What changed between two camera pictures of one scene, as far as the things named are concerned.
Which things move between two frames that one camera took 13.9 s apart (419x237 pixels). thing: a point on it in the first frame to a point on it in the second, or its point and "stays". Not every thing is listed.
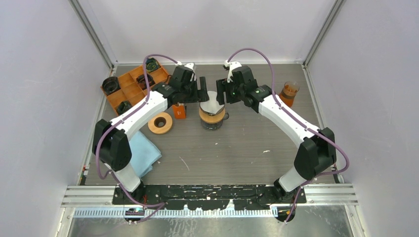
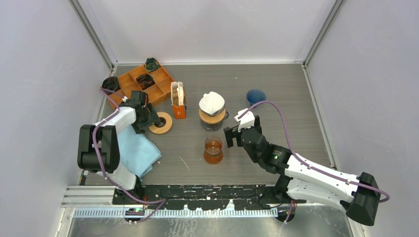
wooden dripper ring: [212, 119] stays
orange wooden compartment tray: [130, 91] stays
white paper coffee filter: [211, 106] stays
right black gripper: [222, 86] to [231, 133]
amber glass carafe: [289, 92] to [213, 154]
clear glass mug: [213, 126] stays
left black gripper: [199, 95] to [152, 118]
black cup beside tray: [110, 85] stays
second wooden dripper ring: [162, 130] stays
